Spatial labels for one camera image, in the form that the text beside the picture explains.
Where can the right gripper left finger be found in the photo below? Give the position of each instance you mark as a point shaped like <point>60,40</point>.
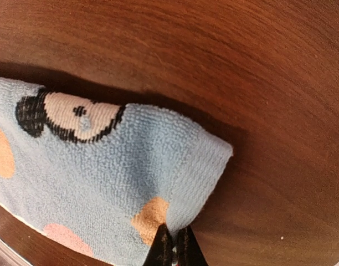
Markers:
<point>161,252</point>

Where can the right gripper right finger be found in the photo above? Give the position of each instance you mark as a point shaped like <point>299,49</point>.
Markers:
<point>188,249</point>

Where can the blue patterned towel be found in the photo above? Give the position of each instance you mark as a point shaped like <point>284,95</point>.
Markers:
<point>101,178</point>

